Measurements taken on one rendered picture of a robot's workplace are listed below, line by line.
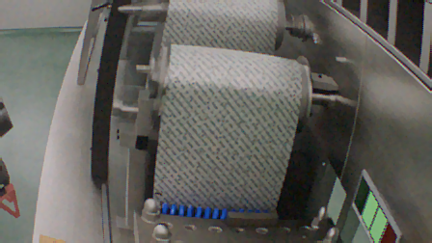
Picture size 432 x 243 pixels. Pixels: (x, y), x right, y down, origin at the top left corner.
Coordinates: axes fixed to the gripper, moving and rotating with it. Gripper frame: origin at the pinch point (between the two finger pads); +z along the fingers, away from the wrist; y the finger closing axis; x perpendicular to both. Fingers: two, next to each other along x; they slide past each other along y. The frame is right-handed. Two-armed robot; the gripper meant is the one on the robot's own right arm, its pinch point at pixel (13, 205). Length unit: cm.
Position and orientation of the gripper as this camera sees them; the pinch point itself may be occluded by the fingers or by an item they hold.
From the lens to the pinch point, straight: 108.4
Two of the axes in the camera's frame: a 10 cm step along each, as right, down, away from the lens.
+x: -8.1, 5.1, -2.9
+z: 2.8, 7.7, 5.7
